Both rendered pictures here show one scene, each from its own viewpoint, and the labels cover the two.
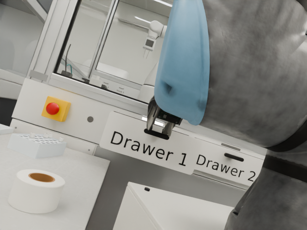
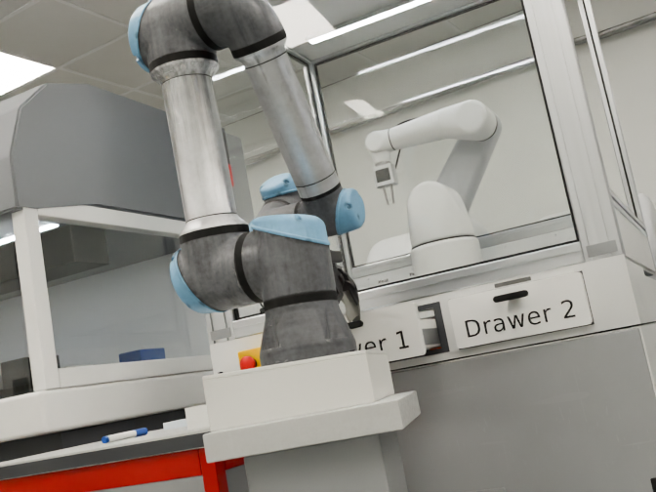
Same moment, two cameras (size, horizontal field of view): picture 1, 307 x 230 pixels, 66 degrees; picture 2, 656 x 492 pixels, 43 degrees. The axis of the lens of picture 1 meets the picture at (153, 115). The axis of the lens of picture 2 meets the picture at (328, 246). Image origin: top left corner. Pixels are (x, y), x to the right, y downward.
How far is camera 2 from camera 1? 1.24 m
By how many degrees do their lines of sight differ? 31
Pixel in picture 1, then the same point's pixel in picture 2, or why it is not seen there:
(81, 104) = not seen: hidden behind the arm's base
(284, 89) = (220, 277)
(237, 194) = (567, 351)
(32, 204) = (198, 421)
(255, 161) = (560, 282)
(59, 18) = not seen: hidden behind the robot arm
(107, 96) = not seen: hidden behind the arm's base
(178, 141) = (384, 320)
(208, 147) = (472, 302)
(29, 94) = (222, 363)
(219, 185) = (529, 351)
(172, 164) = (391, 353)
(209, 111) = (208, 304)
